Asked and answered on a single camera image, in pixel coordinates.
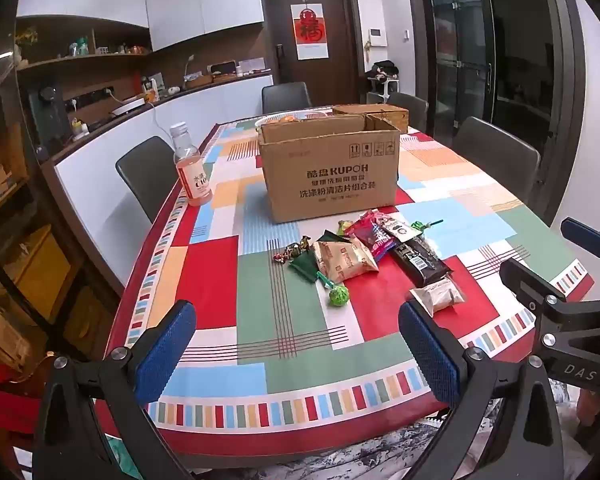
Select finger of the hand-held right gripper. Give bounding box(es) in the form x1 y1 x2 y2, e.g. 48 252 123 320
499 257 576 322
560 217 600 263

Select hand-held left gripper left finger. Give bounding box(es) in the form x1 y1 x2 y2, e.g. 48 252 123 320
32 300 198 480

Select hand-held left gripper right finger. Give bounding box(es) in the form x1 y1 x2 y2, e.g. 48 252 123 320
397 300 576 480

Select dark brown snack packet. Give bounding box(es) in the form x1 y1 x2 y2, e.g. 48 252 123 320
390 237 453 289

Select beige snack packet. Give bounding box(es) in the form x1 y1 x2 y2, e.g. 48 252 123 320
312 236 380 282

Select brown cardboard box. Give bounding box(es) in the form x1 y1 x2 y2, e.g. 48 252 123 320
257 112 402 224

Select person's right hand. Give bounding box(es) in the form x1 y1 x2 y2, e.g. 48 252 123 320
575 387 600 441

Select small clear beige packet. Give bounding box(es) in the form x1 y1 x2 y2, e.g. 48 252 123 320
409 277 467 317

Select green lollipop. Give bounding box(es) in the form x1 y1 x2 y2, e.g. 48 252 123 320
316 271 350 308

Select grey dining chair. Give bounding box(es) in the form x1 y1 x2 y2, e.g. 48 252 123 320
261 81 312 115
452 116 541 191
115 136 181 223
387 91 430 133

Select colourful checked tablecloth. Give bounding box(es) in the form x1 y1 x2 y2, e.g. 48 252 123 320
102 110 596 461

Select white black snack packet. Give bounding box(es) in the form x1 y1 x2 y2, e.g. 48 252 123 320
377 217 423 241

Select red snack packet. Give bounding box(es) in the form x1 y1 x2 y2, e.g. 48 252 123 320
347 210 398 261

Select green triangular packet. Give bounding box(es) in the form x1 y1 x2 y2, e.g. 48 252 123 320
288 247 326 286

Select gold wrapped candy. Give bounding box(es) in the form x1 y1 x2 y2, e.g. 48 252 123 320
282 236 315 261

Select red chair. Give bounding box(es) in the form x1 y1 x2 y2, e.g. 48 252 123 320
0 355 51 461

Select pink drink bottle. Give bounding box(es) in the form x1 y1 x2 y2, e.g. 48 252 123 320
170 122 214 207

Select wooden display cabinet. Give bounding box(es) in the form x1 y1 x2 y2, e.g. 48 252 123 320
0 60 116 376

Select white counter cabinets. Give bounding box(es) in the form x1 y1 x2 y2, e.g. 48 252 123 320
40 72 275 221

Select brown wicker box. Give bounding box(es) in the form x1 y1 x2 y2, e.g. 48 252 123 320
332 103 410 133

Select black glass sliding door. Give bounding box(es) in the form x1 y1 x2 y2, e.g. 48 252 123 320
415 0 588 221

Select flat white appliance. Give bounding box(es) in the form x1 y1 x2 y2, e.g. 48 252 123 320
109 97 146 116

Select small white toy shelf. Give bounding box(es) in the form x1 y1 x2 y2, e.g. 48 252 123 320
366 60 401 96

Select white plastic fruit basket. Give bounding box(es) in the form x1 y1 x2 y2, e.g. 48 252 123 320
254 109 341 131

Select black power strip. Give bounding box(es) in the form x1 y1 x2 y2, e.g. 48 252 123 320
65 87 116 111

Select black countertop machine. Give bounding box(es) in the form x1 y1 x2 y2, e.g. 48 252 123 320
27 82 73 143

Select dark brown door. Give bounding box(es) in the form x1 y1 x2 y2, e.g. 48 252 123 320
258 0 366 103

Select white cable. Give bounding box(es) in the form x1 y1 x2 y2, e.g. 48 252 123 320
145 100 173 136

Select wooden wall shelf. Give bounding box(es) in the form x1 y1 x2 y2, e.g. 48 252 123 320
15 15 153 73

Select red white wall calendar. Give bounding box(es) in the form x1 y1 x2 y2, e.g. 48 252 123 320
290 3 328 61

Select white wall cabinets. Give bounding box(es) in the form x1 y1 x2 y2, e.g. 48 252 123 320
17 0 266 52

